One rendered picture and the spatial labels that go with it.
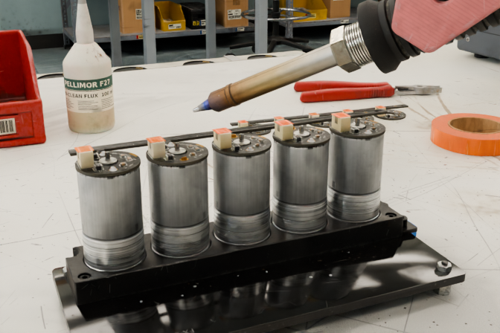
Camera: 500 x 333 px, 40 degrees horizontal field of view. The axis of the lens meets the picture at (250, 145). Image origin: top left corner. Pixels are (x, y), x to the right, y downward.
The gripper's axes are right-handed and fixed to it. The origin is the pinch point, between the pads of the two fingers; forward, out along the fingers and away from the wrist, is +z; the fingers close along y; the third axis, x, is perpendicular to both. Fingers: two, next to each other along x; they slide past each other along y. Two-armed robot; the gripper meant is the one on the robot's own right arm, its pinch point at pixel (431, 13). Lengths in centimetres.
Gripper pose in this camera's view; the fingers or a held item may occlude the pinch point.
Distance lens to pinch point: 22.7
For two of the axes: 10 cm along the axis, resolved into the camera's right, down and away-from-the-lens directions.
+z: -4.5, 7.7, 4.6
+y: -3.7, 3.1, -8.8
